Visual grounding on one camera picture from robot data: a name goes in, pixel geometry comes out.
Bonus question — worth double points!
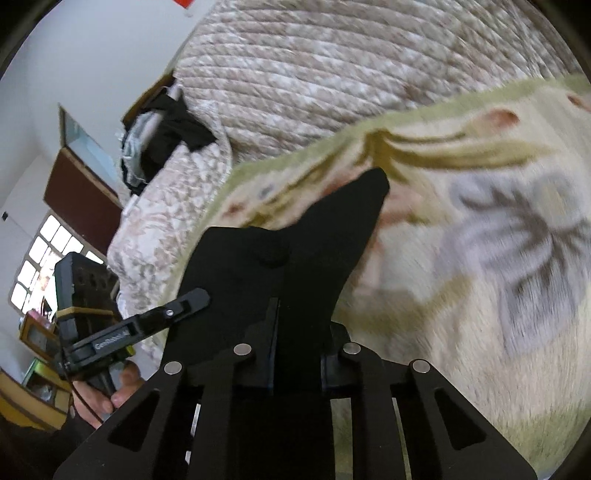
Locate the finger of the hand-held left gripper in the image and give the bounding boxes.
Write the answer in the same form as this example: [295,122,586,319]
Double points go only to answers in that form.
[130,287,212,345]

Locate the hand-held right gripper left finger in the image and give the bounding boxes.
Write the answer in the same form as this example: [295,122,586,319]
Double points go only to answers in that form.
[53,298,281,480]

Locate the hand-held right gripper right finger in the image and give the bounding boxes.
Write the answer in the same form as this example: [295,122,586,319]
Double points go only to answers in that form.
[320,322,539,480]

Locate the black pants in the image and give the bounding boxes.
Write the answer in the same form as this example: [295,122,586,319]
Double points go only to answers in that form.
[164,167,391,480]

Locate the person's left forearm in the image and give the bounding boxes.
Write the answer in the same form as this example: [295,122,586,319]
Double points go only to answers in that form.
[0,411,100,480]

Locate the person's left hand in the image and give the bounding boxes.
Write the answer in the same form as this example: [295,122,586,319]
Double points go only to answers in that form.
[74,361,145,424]

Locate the small wooden framed box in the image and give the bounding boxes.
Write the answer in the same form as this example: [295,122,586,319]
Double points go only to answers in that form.
[19,310,62,364]

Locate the window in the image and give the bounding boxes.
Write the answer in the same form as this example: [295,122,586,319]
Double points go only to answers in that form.
[9,212,105,312]

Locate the dark brown wooden cabinet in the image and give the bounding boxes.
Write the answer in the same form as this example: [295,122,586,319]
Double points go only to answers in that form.
[43,148,123,254]

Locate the pale patterned quilt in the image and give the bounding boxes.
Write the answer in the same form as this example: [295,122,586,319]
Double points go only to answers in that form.
[107,104,236,319]

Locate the wooden table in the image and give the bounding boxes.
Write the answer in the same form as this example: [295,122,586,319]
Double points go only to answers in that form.
[0,369,71,432]

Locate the floral fleece blanket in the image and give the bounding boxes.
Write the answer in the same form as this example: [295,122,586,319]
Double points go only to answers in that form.
[166,74,591,480]

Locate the grey white cloth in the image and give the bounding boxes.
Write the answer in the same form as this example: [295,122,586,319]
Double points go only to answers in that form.
[121,113,160,185]

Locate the black garment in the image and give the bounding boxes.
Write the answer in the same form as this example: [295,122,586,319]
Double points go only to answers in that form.
[121,95,218,195]

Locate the wooden headboard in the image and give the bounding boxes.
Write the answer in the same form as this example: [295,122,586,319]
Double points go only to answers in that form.
[121,73,176,125]

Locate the beige ribbed quilted blanket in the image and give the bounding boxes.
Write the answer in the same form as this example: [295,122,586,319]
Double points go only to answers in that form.
[173,0,585,164]

